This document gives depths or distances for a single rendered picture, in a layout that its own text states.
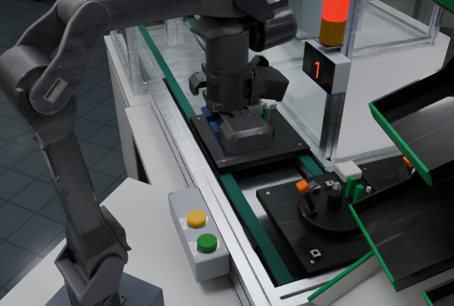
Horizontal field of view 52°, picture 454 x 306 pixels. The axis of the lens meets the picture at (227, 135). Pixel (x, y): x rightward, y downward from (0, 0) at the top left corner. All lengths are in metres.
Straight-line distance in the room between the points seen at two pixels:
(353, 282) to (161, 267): 0.43
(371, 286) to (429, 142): 0.31
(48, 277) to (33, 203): 1.57
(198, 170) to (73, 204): 0.56
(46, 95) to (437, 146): 0.39
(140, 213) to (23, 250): 1.30
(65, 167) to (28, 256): 1.83
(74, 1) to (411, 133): 0.37
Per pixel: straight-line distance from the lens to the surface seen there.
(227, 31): 0.59
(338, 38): 0.98
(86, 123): 3.15
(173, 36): 1.82
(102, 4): 0.48
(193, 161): 1.12
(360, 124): 1.49
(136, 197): 1.20
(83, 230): 0.61
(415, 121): 0.56
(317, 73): 1.02
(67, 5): 0.49
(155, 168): 1.28
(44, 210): 2.56
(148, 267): 1.04
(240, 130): 0.59
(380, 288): 0.77
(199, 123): 1.24
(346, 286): 0.79
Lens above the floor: 1.65
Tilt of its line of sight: 35 degrees down
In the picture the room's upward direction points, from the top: straight up
